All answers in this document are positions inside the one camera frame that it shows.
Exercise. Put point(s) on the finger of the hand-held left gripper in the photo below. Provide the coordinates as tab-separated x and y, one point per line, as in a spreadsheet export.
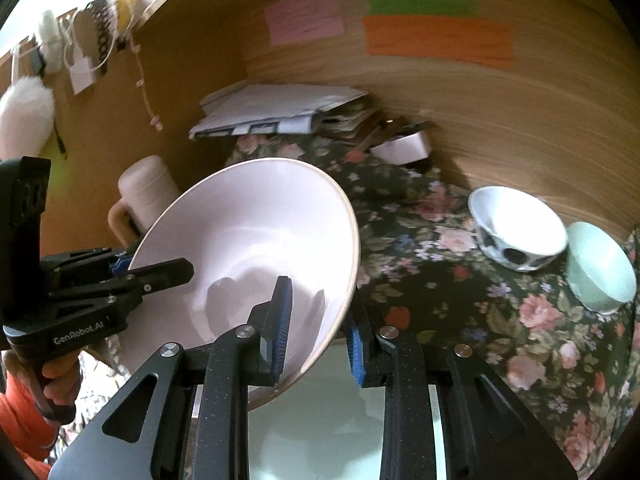
165	271
117	264

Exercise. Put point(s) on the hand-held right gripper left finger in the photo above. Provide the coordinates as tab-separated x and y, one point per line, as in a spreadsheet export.
281	330

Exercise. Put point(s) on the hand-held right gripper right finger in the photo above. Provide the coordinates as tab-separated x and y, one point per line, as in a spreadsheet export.
356	350

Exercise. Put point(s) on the pink bowl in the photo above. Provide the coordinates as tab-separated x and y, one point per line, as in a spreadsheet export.
240	240

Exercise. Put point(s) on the mint green plate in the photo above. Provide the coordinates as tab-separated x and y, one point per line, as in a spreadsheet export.
325	435

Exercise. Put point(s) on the white patterned bowl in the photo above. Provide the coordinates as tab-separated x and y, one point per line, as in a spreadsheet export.
520	220

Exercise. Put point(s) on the mint green bowl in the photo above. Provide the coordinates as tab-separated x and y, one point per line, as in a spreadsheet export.
600	265

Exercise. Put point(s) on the person's left hand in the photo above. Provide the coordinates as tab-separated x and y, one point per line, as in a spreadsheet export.
57	370

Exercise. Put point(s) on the cream mug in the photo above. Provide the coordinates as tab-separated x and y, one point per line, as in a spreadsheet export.
145	185

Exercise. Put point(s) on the white fluffy pompom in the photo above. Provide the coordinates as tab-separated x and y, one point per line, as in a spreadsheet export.
25	115

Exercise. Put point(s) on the floral tablecloth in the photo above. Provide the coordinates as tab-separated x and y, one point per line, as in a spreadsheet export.
425	280

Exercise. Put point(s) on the white paper tag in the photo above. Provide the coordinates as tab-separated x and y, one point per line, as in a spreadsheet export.
82	77

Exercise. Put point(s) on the white fluffy headband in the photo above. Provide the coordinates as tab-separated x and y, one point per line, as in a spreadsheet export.
51	35

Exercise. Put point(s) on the dark patterned headband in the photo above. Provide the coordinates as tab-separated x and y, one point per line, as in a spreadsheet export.
102	30

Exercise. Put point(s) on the stack of white papers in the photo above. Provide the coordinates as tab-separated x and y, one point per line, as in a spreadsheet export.
280	105

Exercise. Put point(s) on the small white box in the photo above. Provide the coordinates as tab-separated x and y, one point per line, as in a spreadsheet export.
402	147

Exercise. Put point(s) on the stack of brown notebooks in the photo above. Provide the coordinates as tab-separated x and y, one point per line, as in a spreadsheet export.
355	122

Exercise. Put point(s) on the yellow headband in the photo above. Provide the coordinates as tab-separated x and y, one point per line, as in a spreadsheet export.
127	5

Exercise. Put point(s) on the pink sticky note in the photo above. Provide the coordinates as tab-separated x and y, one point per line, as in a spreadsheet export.
305	15

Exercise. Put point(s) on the orange sticky note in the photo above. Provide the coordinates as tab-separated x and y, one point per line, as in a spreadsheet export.
437	42

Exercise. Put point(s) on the green sticky note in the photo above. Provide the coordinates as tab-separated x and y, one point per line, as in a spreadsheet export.
422	6

